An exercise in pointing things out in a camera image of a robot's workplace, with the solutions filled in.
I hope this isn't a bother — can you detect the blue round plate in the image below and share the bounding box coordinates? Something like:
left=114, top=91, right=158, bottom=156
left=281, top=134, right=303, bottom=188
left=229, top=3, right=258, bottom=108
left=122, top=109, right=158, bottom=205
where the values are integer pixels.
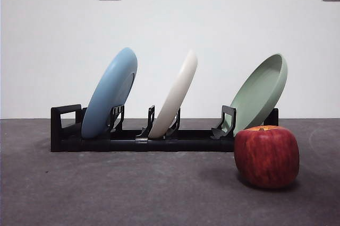
left=81, top=47, right=138, bottom=140

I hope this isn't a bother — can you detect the red apple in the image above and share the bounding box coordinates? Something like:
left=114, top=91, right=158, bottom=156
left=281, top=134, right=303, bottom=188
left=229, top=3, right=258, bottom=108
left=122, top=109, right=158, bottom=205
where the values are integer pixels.
left=233, top=125, right=300, bottom=189

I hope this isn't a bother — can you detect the white round plate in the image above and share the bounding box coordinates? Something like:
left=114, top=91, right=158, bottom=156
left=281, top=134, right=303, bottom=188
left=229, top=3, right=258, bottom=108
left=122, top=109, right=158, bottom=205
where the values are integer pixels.
left=148, top=49, right=199, bottom=139

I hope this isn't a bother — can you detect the black plate rack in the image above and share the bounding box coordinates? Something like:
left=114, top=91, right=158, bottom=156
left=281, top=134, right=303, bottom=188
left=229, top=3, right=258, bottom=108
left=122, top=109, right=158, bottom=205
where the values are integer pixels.
left=50, top=103, right=279, bottom=153

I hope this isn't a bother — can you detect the green round plate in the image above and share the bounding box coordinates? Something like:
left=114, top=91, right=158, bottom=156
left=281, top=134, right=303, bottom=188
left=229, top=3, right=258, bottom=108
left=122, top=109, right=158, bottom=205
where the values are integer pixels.
left=228, top=53, right=288, bottom=138

